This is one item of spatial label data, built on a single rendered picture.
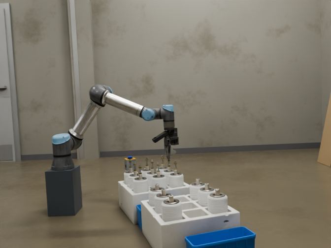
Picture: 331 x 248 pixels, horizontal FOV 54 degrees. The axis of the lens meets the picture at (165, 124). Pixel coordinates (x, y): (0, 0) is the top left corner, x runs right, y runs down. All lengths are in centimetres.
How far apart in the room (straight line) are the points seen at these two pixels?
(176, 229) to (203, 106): 314
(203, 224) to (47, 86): 365
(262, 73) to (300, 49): 59
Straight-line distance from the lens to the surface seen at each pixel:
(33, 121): 488
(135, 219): 200
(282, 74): 472
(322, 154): 380
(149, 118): 201
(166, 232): 149
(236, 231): 160
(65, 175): 223
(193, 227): 153
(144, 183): 199
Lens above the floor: 71
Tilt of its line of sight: 4 degrees down
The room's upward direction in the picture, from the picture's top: 3 degrees counter-clockwise
